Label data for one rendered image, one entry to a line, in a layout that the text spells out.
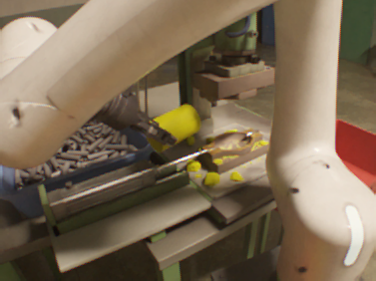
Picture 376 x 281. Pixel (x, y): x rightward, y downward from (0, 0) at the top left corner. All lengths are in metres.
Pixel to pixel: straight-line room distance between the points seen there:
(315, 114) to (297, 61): 0.09
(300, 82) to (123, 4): 0.29
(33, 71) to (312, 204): 0.34
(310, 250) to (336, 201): 0.07
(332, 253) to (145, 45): 0.31
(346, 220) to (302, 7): 0.28
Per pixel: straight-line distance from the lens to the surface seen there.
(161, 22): 0.23
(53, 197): 0.59
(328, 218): 0.37
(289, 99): 0.46
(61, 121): 0.29
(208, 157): 0.70
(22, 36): 0.41
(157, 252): 0.59
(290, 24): 0.43
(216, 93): 0.60
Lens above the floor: 1.41
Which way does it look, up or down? 27 degrees down
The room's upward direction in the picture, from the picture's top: 3 degrees counter-clockwise
